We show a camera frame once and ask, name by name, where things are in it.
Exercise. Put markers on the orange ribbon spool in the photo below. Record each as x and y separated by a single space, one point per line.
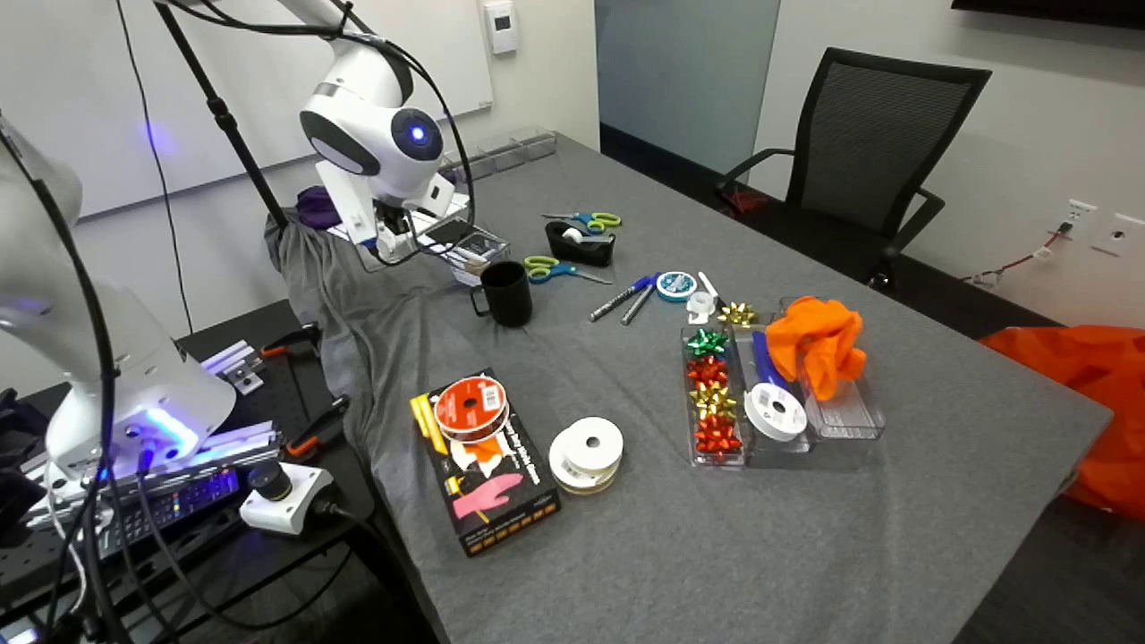
471 408

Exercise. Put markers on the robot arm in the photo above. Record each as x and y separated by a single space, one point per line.
367 98

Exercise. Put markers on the orange tissue paper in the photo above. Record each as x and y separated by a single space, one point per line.
816 344

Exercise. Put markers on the black box of gloves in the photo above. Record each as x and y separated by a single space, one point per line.
496 501

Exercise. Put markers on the white wall thermostat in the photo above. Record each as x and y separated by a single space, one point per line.
501 25

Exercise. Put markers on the black tape dispenser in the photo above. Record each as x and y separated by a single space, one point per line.
581 249

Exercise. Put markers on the gold gift bow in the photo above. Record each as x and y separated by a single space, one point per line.
713 400
737 314

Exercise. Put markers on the grey pen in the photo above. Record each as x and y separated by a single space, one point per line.
639 304

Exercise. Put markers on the purple cloth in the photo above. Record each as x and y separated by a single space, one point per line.
318 207

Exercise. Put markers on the green gift bow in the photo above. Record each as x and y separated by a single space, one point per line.
707 342

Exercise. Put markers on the white wall socket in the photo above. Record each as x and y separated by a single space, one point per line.
1081 212

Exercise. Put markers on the blue ribbon roll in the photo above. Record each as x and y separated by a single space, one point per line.
767 362

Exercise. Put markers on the clear plastic tray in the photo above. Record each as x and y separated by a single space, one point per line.
474 243

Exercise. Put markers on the grey tablecloth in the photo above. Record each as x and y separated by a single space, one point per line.
716 537

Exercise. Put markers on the black office chair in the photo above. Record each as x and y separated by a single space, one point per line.
872 143

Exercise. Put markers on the row of clear plastic trays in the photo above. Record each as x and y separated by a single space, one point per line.
519 148

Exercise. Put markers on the silver aluminium bracket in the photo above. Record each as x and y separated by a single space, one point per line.
234 365

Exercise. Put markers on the white marker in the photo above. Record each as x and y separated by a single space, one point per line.
708 284

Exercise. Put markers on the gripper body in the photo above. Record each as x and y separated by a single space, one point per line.
394 217

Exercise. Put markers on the blue ribbon spool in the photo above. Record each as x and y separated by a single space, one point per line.
676 286

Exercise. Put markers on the blue pen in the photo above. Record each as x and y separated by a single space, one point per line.
624 295

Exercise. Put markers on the small white tape roll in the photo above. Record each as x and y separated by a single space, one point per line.
701 307

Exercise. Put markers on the narrow clear organizer tray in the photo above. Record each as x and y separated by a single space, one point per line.
714 458

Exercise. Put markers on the white ribbon spool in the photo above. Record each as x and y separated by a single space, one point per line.
776 412

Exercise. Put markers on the stack of white ribbon spools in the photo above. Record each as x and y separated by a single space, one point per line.
586 456

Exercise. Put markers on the orange and black clamp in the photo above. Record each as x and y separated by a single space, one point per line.
320 423
291 340

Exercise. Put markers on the frosted glass panel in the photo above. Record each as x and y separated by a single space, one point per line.
684 72

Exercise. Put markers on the white emergency stop button box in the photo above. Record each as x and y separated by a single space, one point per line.
284 503

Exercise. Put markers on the white wall plate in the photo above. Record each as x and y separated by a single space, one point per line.
1118 235

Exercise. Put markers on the red gift bow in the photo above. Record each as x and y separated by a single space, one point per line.
708 370
717 436

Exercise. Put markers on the blue and green scissors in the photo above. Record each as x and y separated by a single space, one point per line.
546 267
597 220

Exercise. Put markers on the black mug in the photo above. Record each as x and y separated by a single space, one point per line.
508 295

